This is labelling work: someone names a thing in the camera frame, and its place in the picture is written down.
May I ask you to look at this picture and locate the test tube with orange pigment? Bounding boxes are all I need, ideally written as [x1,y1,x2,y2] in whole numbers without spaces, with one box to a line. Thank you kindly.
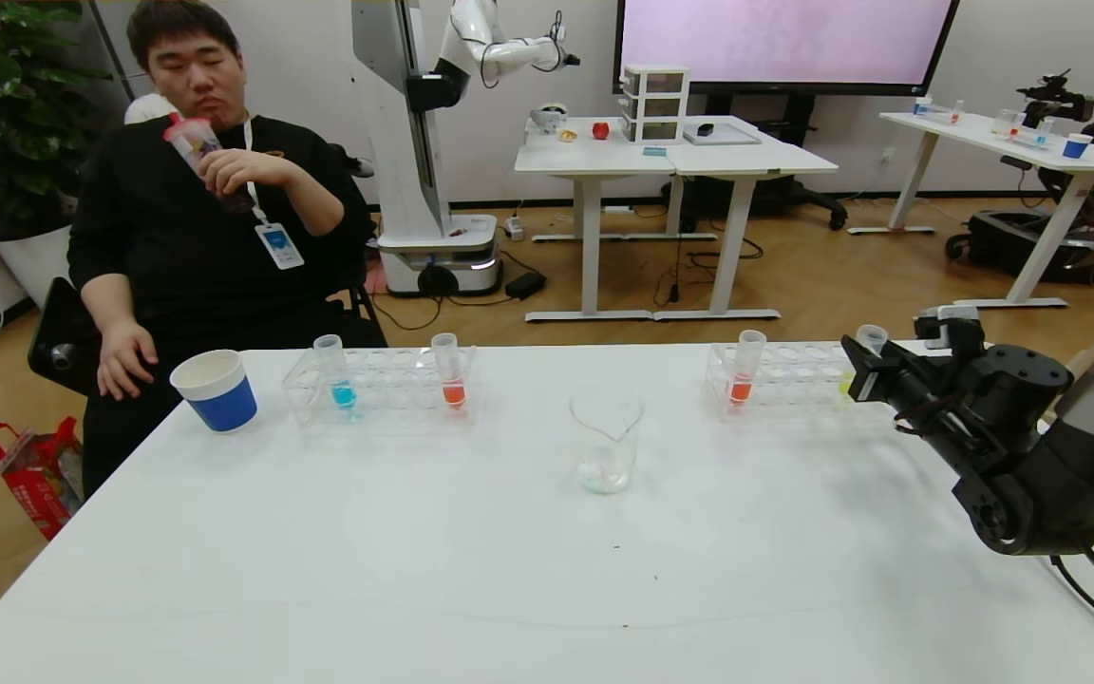
[431,332,467,410]
[728,330,767,409]

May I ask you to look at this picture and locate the clear glass beaker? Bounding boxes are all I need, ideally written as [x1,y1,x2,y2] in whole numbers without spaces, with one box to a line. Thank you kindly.
[570,385,645,495]

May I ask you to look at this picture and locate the white blue lanyard badge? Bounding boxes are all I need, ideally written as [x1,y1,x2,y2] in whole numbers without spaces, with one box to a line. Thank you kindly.
[255,222,306,271]

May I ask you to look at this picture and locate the man's left hand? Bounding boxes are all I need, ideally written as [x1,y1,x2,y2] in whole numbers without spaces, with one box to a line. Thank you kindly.
[198,147,290,200]

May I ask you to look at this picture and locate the white cup with blue sleeve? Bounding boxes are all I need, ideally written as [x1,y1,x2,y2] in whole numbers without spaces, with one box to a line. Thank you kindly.
[170,350,258,434]

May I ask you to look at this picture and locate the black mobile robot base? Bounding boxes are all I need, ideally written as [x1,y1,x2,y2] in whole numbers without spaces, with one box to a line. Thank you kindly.
[944,209,1094,286]

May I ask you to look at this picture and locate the black floor cable bundle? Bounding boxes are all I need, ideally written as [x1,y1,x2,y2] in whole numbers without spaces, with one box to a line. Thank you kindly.
[650,234,766,308]

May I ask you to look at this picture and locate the person in white shirt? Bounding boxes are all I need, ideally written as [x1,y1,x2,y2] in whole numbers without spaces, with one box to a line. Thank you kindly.
[124,92,178,126]

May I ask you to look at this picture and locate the plastic drink cup pink lid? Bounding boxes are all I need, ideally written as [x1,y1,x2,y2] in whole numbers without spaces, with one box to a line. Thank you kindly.
[163,112,258,218]

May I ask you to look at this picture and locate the large wall display screen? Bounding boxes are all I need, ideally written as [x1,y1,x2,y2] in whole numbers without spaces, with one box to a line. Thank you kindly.
[612,0,961,98]

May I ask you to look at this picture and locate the test tube with yellow pigment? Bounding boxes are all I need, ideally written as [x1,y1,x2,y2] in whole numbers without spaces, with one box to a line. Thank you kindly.
[838,325,890,398]

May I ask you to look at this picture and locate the white planter pot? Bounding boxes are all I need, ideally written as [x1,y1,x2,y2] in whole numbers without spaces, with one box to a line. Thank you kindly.
[0,226,83,313]

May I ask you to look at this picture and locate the man's right hand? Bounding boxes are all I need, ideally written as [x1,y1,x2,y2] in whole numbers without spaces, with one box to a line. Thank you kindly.
[96,320,159,401]

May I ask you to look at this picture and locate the black chair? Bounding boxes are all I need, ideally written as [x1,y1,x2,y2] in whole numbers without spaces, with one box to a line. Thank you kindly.
[28,274,387,396]

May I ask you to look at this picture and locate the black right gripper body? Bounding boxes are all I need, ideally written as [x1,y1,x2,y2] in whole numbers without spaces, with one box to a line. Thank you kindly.
[839,333,941,411]

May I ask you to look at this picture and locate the red shopping bag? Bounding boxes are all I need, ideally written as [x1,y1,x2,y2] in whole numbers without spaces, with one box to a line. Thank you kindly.
[0,416,85,541]

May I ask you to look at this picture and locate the clear plastic drawer organizer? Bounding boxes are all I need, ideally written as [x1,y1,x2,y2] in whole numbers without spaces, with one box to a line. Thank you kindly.
[620,66,690,146]

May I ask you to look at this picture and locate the white standing desk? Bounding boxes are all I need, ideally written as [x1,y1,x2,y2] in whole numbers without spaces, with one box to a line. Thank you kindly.
[514,117,676,324]
[653,117,839,322]

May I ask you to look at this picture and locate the clear plastic test tube rack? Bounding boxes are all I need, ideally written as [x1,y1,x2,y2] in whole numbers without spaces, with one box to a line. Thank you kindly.
[282,346,480,426]
[704,342,857,419]

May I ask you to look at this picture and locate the test tube with blue pigment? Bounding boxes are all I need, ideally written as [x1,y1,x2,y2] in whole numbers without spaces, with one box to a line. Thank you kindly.
[313,334,359,413]

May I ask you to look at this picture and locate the long white table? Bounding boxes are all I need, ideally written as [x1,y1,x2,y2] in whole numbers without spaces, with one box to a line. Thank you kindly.
[846,111,1094,313]

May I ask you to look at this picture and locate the small distant tube rack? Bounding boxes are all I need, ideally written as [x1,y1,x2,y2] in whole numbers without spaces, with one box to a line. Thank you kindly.
[910,97,966,126]

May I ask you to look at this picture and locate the green leafy plant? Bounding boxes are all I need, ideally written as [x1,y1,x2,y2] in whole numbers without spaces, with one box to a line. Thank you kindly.
[0,0,116,243]

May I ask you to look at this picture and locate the grey flat tray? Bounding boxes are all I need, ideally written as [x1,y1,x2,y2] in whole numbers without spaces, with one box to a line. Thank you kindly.
[682,123,762,148]

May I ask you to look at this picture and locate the man in black sweater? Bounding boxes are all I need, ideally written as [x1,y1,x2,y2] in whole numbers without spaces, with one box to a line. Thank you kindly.
[66,0,387,500]

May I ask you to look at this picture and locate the white robot tower with base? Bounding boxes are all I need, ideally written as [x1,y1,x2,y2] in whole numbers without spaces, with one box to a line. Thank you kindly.
[349,0,505,299]

